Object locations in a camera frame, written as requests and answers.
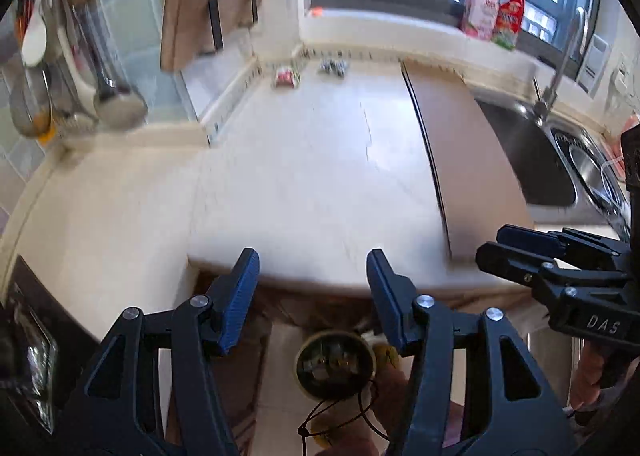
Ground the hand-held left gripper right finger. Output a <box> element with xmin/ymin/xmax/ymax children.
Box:
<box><xmin>366</xmin><ymin>248</ymin><xmax>576</xmax><ymax>456</ymax></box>

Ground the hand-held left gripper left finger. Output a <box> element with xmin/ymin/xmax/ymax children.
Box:
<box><xmin>60</xmin><ymin>247</ymin><xmax>261</xmax><ymax>456</ymax></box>

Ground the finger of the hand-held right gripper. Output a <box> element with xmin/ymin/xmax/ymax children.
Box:
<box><xmin>475</xmin><ymin>242</ymin><xmax>629</xmax><ymax>297</ymax></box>
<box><xmin>496</xmin><ymin>224</ymin><xmax>621</xmax><ymax>260</ymax></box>

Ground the round trash bin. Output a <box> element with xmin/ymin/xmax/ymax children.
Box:
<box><xmin>294</xmin><ymin>330</ymin><xmax>377</xmax><ymax>399</ymax></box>

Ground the person's right hand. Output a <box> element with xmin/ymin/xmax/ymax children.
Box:
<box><xmin>570</xmin><ymin>342</ymin><xmax>608</xmax><ymax>412</ymax></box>

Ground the steel sink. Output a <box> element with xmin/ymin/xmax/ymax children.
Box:
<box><xmin>475</xmin><ymin>98</ymin><xmax>631</xmax><ymax>231</ymax></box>

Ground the steel bowl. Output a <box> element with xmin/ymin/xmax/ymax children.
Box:
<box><xmin>567</xmin><ymin>143</ymin><xmax>621</xmax><ymax>207</ymax></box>

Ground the brown cutting board on counter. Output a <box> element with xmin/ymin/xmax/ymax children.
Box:
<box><xmin>401</xmin><ymin>60</ymin><xmax>533</xmax><ymax>264</ymax></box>

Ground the pink cloth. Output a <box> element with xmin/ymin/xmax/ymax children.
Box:
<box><xmin>607</xmin><ymin>116</ymin><xmax>640</xmax><ymax>147</ymax></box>

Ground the steel faucet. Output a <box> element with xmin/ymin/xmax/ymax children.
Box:
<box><xmin>531</xmin><ymin>6</ymin><xmax>588</xmax><ymax>129</ymax></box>

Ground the black glass stove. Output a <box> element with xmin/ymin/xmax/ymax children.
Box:
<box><xmin>0</xmin><ymin>256</ymin><xmax>101</xmax><ymax>437</ymax></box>

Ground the red spray bottle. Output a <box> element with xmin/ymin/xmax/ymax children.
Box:
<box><xmin>492</xmin><ymin>0</ymin><xmax>530</xmax><ymax>51</ymax></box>

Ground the steel ladle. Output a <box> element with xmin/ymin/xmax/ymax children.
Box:
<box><xmin>75</xmin><ymin>0</ymin><xmax>149</xmax><ymax>131</ymax></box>

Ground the red white packet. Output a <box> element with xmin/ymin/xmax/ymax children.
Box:
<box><xmin>271</xmin><ymin>66</ymin><xmax>301</xmax><ymax>89</ymax></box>

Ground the crinkled silver wrapper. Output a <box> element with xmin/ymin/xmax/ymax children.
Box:
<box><xmin>319</xmin><ymin>58</ymin><xmax>349</xmax><ymax>79</ymax></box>

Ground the steel mesh skimmer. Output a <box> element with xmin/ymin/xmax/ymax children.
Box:
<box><xmin>9</xmin><ymin>63</ymin><xmax>53</xmax><ymax>139</ymax></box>

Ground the black floor cable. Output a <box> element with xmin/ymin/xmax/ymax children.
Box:
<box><xmin>297</xmin><ymin>378</ymin><xmax>391</xmax><ymax>447</ymax></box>

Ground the white wall holder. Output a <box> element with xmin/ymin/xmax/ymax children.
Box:
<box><xmin>575</xmin><ymin>33</ymin><xmax>611</xmax><ymax>96</ymax></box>

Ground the white wall socket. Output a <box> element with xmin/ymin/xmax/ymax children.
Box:
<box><xmin>614</xmin><ymin>60</ymin><xmax>636</xmax><ymax>91</ymax></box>

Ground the black wire rack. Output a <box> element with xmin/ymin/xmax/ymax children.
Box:
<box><xmin>207</xmin><ymin>0</ymin><xmax>259</xmax><ymax>54</ymax></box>

